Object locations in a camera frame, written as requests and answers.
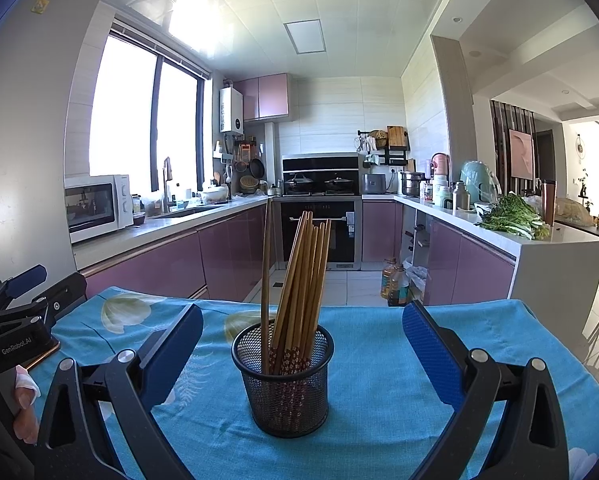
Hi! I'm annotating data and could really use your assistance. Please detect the person's left hand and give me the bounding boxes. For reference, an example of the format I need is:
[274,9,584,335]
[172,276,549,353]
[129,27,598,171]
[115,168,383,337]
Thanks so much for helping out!
[13,366,42,445]

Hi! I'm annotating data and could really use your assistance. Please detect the black wall rack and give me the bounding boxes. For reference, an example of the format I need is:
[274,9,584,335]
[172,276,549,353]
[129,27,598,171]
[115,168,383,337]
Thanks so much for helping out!
[357,126,411,169]

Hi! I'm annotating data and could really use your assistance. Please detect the large kitchen window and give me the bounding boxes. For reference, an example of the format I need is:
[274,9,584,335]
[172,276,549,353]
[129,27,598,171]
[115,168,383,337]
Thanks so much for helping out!
[88,30,213,196]

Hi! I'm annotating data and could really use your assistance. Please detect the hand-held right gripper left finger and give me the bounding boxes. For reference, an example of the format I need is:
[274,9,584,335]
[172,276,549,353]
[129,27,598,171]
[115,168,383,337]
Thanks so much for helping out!
[34,304,204,480]

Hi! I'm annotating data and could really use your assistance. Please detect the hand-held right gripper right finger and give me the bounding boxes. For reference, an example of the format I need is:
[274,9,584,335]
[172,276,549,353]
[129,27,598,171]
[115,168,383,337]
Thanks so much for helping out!
[402,301,571,480]

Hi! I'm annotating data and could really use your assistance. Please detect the bundle of wooden chopsticks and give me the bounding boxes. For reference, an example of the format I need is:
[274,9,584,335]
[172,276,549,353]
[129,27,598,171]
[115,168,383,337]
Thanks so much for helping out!
[260,211,332,411]

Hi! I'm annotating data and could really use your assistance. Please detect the blue floral tablecloth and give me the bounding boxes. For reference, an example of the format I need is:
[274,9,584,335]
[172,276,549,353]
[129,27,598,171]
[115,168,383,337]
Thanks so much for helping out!
[30,286,599,480]

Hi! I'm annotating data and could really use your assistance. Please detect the yellow cooking oil bottle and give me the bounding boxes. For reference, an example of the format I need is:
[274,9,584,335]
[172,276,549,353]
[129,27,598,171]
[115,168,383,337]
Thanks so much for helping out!
[380,258,398,300]

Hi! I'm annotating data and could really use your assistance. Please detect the black range hood stove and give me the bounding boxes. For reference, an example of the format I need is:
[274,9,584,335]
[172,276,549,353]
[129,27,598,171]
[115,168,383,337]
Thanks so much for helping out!
[282,153,361,196]

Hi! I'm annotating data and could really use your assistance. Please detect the white plastic jar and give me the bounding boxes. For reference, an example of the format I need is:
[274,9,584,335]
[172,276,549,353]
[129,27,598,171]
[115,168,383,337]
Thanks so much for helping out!
[431,175,453,206]

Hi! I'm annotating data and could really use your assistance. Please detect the square ceiling light panel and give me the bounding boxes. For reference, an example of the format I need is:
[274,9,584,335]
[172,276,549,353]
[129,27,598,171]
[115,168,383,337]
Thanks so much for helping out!
[283,20,327,55]

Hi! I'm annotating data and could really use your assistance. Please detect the black built-in oven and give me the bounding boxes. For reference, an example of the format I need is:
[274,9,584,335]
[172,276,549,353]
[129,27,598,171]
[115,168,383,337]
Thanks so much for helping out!
[279,199,357,269]

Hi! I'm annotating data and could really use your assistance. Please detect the pink wall cabinets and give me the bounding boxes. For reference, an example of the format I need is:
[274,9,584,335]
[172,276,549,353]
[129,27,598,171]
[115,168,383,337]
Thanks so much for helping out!
[234,73,291,122]

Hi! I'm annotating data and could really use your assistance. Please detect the white wall water heater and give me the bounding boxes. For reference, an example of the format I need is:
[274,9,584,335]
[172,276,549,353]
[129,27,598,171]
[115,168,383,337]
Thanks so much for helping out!
[220,87,245,134]

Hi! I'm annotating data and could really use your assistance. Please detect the bunch of leafy greens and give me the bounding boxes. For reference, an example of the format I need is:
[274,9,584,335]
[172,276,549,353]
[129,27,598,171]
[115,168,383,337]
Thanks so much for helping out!
[479,194,551,239]

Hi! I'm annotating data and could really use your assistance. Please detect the black mesh utensil holder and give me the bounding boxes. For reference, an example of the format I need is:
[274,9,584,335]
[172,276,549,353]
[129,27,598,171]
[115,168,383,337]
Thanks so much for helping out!
[231,322,335,438]

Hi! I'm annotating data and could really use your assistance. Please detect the white microwave oven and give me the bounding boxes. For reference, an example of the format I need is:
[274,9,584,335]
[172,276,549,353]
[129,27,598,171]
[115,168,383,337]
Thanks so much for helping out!
[64,174,135,245]

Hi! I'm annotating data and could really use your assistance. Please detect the brown tumbler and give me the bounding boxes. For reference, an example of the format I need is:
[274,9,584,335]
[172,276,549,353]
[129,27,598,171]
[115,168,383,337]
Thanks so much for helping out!
[540,180,557,226]

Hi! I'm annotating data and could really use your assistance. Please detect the pink base cabinets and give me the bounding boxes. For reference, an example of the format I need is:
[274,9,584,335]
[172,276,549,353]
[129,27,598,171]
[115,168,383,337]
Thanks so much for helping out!
[74,197,281,304]
[361,195,518,306]

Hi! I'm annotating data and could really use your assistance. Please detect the grey refrigerator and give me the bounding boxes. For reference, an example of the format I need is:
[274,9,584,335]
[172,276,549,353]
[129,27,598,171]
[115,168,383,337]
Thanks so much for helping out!
[0,0,113,291]

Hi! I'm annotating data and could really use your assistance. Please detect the pink wall picture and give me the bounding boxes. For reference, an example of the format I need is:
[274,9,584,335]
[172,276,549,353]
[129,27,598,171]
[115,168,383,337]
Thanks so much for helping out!
[509,129,535,180]

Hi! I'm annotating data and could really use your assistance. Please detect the steel kitchen faucet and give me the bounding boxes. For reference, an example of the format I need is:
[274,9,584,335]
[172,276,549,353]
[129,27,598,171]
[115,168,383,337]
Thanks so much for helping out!
[162,156,175,214]

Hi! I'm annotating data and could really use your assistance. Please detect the clear plastic bag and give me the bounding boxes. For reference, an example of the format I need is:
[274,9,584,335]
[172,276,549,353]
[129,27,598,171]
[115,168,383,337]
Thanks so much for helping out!
[404,260,425,301]

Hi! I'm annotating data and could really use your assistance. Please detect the dark slatted partition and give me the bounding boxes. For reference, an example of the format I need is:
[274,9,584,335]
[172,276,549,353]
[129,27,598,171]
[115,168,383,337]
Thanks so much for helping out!
[490,100,537,194]

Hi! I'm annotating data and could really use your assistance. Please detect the green air fryer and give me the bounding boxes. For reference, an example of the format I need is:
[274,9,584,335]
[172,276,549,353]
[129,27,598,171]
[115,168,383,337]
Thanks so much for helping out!
[460,161,501,201]

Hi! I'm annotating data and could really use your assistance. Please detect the steel kitchen sink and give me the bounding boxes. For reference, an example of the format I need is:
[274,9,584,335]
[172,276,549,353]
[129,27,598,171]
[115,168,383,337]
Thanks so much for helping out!
[154,204,221,219]

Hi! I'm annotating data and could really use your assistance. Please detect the steel stockpot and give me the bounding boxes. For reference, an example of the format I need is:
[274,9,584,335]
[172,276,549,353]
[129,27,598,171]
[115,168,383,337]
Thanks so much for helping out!
[400,171,425,197]

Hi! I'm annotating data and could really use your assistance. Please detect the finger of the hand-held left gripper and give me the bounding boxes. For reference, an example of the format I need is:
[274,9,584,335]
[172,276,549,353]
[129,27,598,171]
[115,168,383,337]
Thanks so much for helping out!
[0,264,48,311]
[0,273,89,324]

